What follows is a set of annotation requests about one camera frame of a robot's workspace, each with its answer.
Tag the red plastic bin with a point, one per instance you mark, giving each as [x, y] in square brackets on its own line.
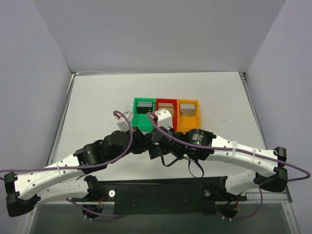
[167, 100]

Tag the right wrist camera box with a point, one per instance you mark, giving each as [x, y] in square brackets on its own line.
[163, 118]

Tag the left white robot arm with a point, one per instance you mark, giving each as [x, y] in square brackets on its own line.
[70, 177]

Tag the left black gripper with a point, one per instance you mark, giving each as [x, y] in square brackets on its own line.
[140, 143]

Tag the aluminium frame rail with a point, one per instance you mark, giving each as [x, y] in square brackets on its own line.
[61, 122]

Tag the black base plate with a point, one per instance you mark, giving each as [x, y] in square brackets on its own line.
[163, 196]

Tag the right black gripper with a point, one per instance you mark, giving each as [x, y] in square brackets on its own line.
[156, 151]

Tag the orange plastic bin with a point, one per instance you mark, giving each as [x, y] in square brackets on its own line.
[185, 124]

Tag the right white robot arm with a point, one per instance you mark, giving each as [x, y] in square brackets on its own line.
[264, 168]

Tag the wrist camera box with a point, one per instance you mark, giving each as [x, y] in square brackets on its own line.
[122, 123]
[163, 118]

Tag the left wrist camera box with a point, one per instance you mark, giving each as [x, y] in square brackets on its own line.
[122, 123]

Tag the black leather card holder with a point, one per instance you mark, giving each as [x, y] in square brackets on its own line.
[156, 150]

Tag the black card stack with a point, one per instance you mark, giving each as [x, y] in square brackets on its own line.
[143, 107]

